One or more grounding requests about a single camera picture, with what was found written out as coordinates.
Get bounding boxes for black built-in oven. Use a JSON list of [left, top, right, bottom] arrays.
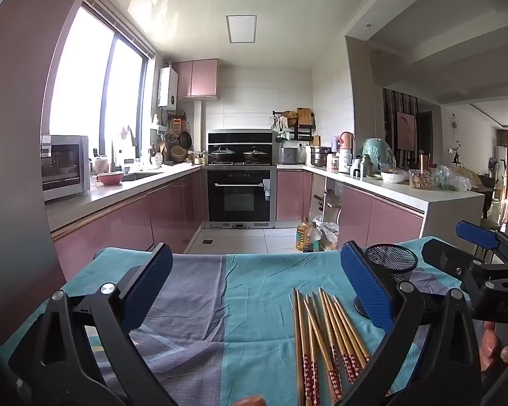
[[205, 166, 277, 229]]

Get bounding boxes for bundle of wooden chopsticks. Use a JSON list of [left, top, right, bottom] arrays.
[[294, 287, 371, 406]]

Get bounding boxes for pink wall cabinet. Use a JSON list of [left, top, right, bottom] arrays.
[[172, 58, 219, 101]]

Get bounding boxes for pink base cabinets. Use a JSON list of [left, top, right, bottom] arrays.
[[51, 169, 204, 282], [276, 169, 426, 250]]

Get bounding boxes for teal countertop appliance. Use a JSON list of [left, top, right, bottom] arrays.
[[361, 137, 396, 174]]

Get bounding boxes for teal and grey tablecloth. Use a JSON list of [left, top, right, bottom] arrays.
[[0, 237, 475, 406]]

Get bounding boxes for dark thermos bottle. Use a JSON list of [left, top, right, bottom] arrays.
[[353, 154, 371, 178]]

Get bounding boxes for plastic bag of greens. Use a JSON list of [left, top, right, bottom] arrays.
[[432, 165, 472, 192]]

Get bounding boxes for framed wall picture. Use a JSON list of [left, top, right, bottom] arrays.
[[396, 111, 417, 152]]

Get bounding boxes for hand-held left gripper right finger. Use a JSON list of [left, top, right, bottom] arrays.
[[336, 241, 483, 406]]

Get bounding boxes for clear food container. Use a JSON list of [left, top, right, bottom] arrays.
[[408, 169, 433, 190]]

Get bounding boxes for kitchen window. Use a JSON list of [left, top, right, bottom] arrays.
[[42, 2, 155, 170]]

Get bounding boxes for square ceiling light panel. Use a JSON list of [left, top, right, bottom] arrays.
[[226, 15, 257, 44]]

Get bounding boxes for clear plastic floor bag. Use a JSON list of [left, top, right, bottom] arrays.
[[317, 218, 339, 250]]

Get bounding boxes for black integrated stove hood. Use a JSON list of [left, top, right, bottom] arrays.
[[207, 129, 278, 166]]

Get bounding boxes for silver rice cooker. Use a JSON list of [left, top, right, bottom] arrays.
[[278, 146, 302, 165]]

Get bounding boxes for black pot with glass lid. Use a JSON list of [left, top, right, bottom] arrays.
[[209, 146, 236, 163], [242, 146, 269, 163]]

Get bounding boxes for person's right hand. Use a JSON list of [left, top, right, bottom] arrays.
[[480, 322, 508, 371]]

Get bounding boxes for black mesh utensil holder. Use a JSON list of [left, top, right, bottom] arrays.
[[353, 243, 420, 320]]

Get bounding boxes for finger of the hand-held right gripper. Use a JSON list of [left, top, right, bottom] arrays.
[[455, 220, 508, 263], [421, 239, 492, 294]]

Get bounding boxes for white water heater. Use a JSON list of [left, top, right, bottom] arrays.
[[158, 67, 179, 108]]

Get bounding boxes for black wall rack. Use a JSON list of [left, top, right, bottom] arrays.
[[273, 108, 316, 142]]

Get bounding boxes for yellow cooking oil bottle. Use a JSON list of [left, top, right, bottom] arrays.
[[295, 217, 312, 252]]

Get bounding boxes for silver microwave oven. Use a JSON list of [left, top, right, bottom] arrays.
[[40, 134, 91, 202]]

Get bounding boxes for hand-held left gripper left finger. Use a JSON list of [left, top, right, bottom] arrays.
[[7, 243, 176, 406]]

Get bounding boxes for steel stock pot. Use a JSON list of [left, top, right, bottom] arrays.
[[309, 146, 332, 167]]

